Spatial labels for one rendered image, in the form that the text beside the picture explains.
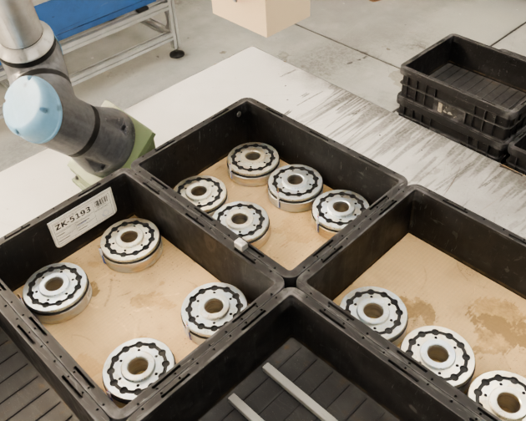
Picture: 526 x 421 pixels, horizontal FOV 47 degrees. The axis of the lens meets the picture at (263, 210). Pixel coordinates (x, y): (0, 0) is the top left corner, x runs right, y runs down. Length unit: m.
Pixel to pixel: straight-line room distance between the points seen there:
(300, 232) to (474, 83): 1.23
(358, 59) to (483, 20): 0.82
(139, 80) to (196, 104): 1.57
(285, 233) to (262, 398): 0.32
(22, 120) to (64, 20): 1.77
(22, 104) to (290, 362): 0.69
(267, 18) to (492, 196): 0.61
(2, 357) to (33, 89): 0.50
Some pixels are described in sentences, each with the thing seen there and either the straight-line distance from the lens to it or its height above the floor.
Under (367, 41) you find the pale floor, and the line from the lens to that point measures 3.44.
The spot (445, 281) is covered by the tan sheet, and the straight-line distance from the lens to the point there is 1.03.
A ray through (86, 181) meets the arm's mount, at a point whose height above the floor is 0.75.
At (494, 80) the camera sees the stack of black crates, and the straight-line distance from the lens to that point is 2.22.
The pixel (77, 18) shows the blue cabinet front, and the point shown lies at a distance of 3.01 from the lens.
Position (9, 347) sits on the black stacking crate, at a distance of 1.03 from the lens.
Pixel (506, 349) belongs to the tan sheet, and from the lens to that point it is 0.98.
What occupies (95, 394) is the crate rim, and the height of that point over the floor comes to 0.93.
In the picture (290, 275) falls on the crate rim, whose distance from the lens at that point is 0.89.
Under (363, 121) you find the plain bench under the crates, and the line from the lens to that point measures 1.58.
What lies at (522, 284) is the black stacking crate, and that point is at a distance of 1.03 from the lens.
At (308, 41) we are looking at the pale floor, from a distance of 3.44.
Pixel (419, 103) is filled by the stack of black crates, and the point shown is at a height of 0.49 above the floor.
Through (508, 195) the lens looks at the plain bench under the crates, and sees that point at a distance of 1.42.
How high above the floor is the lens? 1.60
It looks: 43 degrees down
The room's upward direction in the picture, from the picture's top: 4 degrees counter-clockwise
